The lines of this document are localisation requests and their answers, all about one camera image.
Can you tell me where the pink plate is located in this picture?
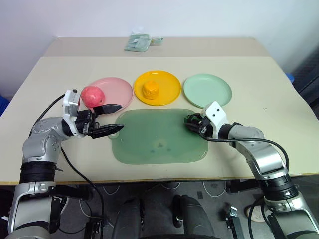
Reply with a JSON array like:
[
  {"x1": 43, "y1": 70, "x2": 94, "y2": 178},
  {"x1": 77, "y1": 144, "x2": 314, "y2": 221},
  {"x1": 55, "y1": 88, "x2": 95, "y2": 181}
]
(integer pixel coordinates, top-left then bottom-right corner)
[{"x1": 87, "y1": 77, "x2": 134, "y2": 108}]

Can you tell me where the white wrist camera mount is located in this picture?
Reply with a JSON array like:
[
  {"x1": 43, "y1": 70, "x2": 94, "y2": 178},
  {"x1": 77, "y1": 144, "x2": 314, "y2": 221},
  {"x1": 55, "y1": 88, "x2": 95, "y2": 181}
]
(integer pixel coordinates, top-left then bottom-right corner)
[
  {"x1": 200, "y1": 100, "x2": 230, "y2": 133},
  {"x1": 61, "y1": 89, "x2": 82, "y2": 138}
]

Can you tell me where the light green plate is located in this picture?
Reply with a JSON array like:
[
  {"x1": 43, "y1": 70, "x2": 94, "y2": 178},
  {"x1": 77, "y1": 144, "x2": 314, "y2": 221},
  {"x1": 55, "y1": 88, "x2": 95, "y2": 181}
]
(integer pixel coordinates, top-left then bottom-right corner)
[{"x1": 183, "y1": 73, "x2": 233, "y2": 109}]

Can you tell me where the dark grey rounded shape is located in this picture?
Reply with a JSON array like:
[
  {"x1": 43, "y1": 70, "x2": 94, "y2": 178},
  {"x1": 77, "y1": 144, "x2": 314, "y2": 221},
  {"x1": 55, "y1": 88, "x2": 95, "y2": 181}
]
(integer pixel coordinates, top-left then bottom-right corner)
[
  {"x1": 111, "y1": 197, "x2": 148, "y2": 239},
  {"x1": 172, "y1": 194, "x2": 216, "y2": 239}
]

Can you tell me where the black table frame bar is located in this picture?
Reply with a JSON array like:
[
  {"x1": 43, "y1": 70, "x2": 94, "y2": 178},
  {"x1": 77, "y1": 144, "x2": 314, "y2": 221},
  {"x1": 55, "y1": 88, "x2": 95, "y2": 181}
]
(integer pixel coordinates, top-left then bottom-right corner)
[
  {"x1": 226, "y1": 179, "x2": 263, "y2": 195},
  {"x1": 55, "y1": 184, "x2": 93, "y2": 201}
]

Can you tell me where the blue object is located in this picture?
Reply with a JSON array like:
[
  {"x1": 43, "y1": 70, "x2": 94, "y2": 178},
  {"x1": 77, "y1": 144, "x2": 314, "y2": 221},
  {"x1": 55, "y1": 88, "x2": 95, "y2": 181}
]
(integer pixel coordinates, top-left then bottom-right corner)
[{"x1": 0, "y1": 95, "x2": 11, "y2": 118}]

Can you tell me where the yellow plate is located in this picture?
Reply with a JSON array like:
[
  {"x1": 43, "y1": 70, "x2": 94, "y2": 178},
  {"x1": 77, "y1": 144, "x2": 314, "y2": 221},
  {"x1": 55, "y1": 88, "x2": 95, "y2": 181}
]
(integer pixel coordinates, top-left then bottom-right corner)
[{"x1": 133, "y1": 70, "x2": 182, "y2": 107}]

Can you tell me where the translucent green tray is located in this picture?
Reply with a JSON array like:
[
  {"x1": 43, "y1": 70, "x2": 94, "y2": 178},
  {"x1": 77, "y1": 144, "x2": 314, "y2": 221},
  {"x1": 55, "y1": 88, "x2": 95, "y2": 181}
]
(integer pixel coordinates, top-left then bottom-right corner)
[{"x1": 108, "y1": 108, "x2": 209, "y2": 165}]

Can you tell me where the dark green item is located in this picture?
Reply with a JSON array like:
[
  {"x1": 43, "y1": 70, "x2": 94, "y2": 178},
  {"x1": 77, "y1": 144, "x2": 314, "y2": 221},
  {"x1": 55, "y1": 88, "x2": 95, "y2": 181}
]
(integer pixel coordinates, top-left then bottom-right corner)
[{"x1": 187, "y1": 115, "x2": 202, "y2": 127}]

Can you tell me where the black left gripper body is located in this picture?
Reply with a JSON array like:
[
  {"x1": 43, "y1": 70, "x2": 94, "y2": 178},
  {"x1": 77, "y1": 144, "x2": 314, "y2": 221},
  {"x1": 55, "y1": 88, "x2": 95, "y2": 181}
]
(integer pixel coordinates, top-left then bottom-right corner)
[{"x1": 74, "y1": 108, "x2": 101, "y2": 136}]

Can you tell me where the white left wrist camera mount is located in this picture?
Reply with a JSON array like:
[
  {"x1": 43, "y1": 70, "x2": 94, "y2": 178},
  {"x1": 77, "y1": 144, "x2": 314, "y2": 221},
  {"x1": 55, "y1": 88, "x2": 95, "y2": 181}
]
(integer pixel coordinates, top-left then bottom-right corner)
[{"x1": 61, "y1": 89, "x2": 82, "y2": 138}]

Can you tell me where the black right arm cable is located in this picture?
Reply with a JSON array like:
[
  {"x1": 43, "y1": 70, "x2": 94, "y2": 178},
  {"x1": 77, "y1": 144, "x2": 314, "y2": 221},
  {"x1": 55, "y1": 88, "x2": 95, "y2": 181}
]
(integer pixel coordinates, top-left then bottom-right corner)
[{"x1": 199, "y1": 128, "x2": 291, "y2": 175}]

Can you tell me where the red apple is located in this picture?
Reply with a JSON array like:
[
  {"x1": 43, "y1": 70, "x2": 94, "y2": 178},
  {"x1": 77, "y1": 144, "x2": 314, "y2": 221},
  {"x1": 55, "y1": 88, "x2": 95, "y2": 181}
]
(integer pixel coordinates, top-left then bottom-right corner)
[{"x1": 80, "y1": 86, "x2": 106, "y2": 109}]

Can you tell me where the black bag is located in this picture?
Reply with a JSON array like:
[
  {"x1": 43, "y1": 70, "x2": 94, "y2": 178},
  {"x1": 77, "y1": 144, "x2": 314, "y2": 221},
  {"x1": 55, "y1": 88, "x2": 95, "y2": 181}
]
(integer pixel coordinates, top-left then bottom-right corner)
[{"x1": 293, "y1": 52, "x2": 319, "y2": 106}]

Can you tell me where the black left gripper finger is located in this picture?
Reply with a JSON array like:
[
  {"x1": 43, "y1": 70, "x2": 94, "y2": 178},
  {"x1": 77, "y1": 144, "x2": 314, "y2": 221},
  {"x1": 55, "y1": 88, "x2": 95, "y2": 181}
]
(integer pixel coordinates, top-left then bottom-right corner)
[
  {"x1": 88, "y1": 124, "x2": 125, "y2": 139},
  {"x1": 93, "y1": 103, "x2": 123, "y2": 117}
]

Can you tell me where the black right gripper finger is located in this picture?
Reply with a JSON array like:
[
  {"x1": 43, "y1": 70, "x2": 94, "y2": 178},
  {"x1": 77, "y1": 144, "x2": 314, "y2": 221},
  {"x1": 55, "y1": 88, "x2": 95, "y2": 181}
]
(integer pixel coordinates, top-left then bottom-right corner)
[
  {"x1": 184, "y1": 123, "x2": 203, "y2": 135},
  {"x1": 183, "y1": 113, "x2": 202, "y2": 124}
]

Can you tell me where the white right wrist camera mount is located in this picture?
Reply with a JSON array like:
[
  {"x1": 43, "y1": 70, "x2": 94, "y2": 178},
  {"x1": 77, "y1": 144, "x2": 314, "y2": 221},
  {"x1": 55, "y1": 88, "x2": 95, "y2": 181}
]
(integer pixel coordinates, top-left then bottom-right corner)
[{"x1": 200, "y1": 100, "x2": 230, "y2": 133}]

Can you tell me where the orange yellow fruit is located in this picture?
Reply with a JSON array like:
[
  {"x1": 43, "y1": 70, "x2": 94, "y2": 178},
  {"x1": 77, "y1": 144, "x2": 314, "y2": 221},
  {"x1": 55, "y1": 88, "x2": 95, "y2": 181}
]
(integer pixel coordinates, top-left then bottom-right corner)
[{"x1": 142, "y1": 80, "x2": 160, "y2": 100}]

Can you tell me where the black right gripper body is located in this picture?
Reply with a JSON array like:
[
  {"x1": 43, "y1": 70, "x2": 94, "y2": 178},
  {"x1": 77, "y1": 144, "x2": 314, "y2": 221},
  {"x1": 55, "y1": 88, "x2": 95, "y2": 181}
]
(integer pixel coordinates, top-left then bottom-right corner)
[{"x1": 197, "y1": 115, "x2": 214, "y2": 139}]

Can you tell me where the black metal stand foot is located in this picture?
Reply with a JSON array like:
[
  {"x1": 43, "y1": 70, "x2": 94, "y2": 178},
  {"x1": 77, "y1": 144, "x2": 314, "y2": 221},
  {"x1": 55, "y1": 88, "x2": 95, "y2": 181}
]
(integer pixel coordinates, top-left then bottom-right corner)
[
  {"x1": 85, "y1": 216, "x2": 106, "y2": 239},
  {"x1": 222, "y1": 205, "x2": 243, "y2": 239}
]

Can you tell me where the light green fabric pouch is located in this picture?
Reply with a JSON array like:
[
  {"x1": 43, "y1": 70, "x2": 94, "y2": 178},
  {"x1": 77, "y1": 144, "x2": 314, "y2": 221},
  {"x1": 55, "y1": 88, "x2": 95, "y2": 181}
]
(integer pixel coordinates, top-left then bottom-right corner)
[{"x1": 124, "y1": 33, "x2": 164, "y2": 53}]

